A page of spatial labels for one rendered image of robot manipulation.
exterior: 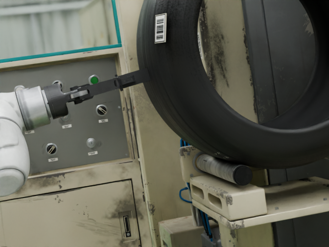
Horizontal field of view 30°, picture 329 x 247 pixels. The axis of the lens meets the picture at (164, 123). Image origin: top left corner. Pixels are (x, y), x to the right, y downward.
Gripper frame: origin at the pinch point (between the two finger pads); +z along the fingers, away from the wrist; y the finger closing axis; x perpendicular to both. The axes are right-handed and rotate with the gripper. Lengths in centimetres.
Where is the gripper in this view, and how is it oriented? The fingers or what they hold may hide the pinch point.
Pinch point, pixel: (134, 78)
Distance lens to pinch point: 140.2
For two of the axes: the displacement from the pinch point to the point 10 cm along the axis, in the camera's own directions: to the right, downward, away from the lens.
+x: 2.8, 9.6, 0.8
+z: 9.4, -2.9, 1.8
